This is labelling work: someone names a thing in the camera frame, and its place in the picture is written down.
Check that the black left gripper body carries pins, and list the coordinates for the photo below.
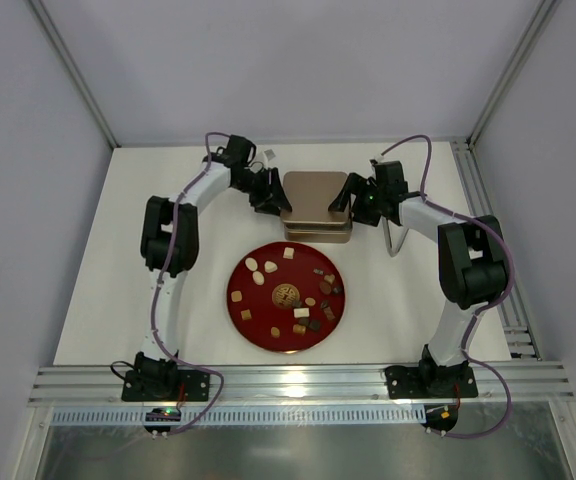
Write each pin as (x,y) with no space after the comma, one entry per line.
(264,190)

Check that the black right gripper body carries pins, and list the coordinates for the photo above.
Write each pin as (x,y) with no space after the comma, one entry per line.
(358,198)

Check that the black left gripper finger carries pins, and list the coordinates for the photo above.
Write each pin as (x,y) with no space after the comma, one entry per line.
(263,206)
(278,199)

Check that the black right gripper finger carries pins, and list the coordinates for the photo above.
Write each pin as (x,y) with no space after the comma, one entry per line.
(359,212)
(351,186)

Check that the gold square tin lid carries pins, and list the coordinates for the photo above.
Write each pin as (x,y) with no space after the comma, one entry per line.
(310,194)

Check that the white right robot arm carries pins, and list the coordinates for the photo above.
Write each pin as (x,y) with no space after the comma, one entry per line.
(474,269)

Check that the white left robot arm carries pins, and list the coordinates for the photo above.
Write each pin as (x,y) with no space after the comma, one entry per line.
(170,248)

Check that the white triangular chocolate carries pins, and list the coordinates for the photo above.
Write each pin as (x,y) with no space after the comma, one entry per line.
(270,267)

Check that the white swirl oval chocolate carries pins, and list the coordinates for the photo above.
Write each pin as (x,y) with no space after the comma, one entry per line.
(258,278)

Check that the brown oval chocolate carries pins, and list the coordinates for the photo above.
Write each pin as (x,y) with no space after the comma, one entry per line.
(325,288)

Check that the brown marbled block chocolate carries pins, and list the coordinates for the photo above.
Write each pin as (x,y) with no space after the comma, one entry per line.
(329,314)

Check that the white bar chocolate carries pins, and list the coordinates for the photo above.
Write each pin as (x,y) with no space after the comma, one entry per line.
(301,312)

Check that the gold square tin box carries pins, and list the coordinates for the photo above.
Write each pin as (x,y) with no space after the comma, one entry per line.
(326,233)

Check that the red round tray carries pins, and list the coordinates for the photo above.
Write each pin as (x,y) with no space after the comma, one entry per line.
(270,303)

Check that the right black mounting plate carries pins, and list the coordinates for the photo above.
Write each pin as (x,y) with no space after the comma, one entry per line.
(422,383)

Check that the black mounting plate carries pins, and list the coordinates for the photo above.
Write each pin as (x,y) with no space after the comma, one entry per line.
(422,383)
(169,386)

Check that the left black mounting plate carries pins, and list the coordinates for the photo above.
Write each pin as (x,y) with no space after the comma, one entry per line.
(169,386)

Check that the aluminium right side rail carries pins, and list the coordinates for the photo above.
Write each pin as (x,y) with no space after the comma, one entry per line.
(514,317)

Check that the aluminium rail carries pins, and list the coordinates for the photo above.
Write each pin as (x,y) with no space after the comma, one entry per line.
(333,384)
(514,317)

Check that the slotted white cable duct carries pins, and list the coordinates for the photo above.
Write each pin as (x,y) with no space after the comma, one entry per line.
(246,415)

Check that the right corner frame post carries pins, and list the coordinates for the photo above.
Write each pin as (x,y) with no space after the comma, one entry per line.
(536,26)

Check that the corner frame post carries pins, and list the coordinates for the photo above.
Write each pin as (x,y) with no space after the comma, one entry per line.
(53,36)
(536,26)

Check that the aluminium front rail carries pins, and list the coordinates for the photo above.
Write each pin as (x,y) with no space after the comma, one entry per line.
(333,384)

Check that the left corner frame post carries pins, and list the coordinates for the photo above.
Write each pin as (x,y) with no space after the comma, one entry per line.
(53,36)

